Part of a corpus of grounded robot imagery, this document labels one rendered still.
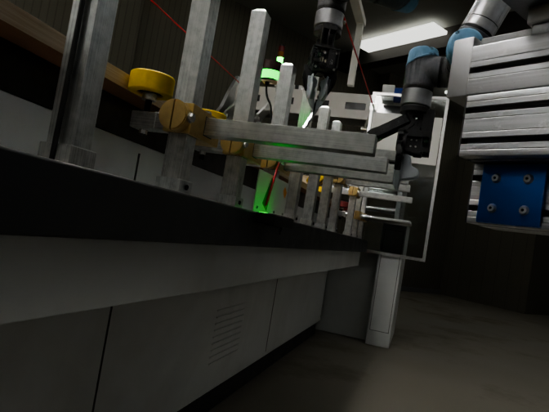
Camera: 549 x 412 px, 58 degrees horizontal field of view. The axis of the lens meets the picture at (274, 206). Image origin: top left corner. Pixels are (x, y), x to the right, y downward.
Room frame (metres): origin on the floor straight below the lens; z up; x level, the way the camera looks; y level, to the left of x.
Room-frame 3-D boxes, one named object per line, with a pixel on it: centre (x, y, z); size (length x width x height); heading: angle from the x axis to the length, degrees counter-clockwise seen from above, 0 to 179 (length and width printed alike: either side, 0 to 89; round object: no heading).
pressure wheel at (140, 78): (0.89, 0.26, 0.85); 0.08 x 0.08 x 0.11
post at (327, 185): (2.02, -0.20, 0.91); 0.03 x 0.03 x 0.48; 73
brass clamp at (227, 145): (1.09, 0.09, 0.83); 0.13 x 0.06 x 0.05; 163
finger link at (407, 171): (1.23, -0.31, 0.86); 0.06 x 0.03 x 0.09; 73
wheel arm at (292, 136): (0.84, 0.07, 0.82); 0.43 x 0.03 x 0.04; 73
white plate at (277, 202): (1.27, 0.01, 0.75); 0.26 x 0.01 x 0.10; 163
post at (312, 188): (1.78, -0.12, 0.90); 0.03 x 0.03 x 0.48; 73
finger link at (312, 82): (1.28, -0.05, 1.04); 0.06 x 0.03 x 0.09; 3
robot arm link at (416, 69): (1.24, -0.31, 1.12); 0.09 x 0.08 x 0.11; 71
